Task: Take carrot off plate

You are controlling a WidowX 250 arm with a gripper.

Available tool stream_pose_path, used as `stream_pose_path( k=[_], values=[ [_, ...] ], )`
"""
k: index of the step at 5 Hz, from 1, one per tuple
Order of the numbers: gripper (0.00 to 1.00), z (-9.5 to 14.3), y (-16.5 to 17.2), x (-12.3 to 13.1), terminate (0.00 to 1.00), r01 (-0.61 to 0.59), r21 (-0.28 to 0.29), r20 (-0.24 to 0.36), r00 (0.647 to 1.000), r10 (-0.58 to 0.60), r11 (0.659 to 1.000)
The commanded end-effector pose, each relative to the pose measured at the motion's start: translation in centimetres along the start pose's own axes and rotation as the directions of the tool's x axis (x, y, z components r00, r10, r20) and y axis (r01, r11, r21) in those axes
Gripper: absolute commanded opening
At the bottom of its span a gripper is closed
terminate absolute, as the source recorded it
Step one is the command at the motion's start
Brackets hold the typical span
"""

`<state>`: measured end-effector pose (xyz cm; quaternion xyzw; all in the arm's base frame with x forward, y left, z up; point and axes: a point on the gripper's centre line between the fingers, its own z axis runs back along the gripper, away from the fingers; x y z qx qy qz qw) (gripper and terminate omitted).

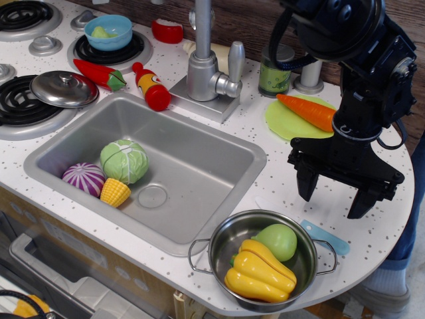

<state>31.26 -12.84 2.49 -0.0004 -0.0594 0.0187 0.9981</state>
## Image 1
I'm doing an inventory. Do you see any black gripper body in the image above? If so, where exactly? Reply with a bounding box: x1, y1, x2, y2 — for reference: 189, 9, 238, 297
288, 133, 404, 200

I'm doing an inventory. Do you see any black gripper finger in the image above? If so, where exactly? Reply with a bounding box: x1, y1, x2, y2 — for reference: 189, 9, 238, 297
347, 190, 384, 219
297, 161, 320, 201

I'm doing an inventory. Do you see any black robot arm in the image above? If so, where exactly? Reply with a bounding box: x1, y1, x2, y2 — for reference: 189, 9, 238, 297
269, 1, 416, 219

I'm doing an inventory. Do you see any orange toy carrot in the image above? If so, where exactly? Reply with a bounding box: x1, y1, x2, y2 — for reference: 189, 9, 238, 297
276, 94, 336, 132

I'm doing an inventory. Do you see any light green plate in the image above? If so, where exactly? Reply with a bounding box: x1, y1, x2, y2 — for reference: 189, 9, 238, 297
265, 95, 336, 140

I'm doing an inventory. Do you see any blue white toy knife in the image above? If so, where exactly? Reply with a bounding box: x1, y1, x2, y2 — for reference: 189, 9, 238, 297
254, 196, 351, 256

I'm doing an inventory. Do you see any green toy pear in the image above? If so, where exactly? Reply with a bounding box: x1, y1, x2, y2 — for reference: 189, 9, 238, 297
252, 224, 298, 262

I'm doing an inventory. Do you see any grey shoe with sock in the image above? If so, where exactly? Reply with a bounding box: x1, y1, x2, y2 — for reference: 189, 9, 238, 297
348, 268, 410, 318

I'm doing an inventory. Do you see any green toy can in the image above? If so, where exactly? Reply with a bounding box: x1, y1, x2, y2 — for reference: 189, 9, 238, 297
258, 44, 295, 98

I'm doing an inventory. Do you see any yellow toy bell pepper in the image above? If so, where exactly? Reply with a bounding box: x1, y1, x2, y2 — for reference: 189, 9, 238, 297
224, 239, 298, 303

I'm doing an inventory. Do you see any grey toy sink basin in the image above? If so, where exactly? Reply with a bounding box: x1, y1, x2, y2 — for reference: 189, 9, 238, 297
24, 93, 266, 257

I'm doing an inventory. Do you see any silver toy faucet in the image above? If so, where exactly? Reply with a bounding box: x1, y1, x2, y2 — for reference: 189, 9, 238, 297
170, 0, 245, 123

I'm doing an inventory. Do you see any cream toy bottle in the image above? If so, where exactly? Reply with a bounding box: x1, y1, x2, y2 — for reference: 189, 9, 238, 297
183, 41, 230, 74

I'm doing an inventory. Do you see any red toy ketchup bottle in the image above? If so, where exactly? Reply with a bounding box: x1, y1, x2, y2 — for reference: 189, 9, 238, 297
132, 62, 171, 112

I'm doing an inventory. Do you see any green toy cabbage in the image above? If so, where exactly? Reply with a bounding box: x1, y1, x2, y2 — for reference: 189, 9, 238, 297
100, 140, 149, 185

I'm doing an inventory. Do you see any yellow toy corn piece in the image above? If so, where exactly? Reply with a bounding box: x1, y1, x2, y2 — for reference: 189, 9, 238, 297
100, 178, 131, 208

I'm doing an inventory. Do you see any red white toy food slice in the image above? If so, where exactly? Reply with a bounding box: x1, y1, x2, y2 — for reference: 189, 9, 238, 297
151, 19, 183, 44

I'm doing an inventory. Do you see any back right stove burner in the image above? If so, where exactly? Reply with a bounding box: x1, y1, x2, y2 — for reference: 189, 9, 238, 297
67, 31, 153, 74

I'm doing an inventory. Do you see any stove burner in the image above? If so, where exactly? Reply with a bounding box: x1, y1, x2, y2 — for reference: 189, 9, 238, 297
1, 1, 62, 42
67, 31, 153, 74
1, 75, 77, 141

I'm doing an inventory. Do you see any purple toy onion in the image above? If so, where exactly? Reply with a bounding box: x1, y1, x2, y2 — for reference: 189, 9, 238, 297
62, 162, 106, 197

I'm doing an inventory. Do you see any red toy chili pepper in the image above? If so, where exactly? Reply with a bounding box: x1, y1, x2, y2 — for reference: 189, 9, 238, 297
73, 59, 127, 92

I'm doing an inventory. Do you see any blue plastic bowl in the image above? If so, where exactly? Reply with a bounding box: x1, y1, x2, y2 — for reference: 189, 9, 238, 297
84, 15, 133, 52

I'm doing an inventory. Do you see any steel pot lid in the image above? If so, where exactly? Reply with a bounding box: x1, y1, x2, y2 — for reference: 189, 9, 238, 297
29, 70, 99, 108

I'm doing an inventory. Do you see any green toy food piece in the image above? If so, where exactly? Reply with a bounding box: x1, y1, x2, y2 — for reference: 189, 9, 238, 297
90, 26, 118, 39

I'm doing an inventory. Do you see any grey stove knob rear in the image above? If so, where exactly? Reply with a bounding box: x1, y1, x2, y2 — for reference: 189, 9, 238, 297
70, 10, 96, 32

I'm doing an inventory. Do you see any grey stove knob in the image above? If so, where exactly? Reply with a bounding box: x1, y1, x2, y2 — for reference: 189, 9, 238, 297
0, 64, 17, 85
29, 35, 62, 56
70, 10, 96, 32

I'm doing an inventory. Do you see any front left stove burner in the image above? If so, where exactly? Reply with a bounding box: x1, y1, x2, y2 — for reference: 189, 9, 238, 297
1, 75, 77, 141

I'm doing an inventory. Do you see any grey stove knob left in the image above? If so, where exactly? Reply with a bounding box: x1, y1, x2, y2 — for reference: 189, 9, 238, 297
0, 64, 17, 85

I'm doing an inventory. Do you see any back left stove burner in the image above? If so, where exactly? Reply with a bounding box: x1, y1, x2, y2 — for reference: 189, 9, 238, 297
1, 1, 62, 42

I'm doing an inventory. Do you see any white cylinder post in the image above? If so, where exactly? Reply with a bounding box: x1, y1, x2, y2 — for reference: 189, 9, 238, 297
294, 60, 324, 95

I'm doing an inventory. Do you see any steel pot with handles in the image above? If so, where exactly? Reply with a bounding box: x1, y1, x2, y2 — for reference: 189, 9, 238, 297
204, 209, 337, 313

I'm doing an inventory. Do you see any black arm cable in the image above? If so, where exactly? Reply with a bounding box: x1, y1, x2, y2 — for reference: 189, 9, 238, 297
268, 6, 321, 71

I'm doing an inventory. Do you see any toy oven door handle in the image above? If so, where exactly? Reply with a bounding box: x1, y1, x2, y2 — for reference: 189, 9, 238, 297
9, 232, 97, 316

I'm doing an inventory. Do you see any yellow object with black cable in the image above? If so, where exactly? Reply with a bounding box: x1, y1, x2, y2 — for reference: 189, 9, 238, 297
1, 290, 56, 319

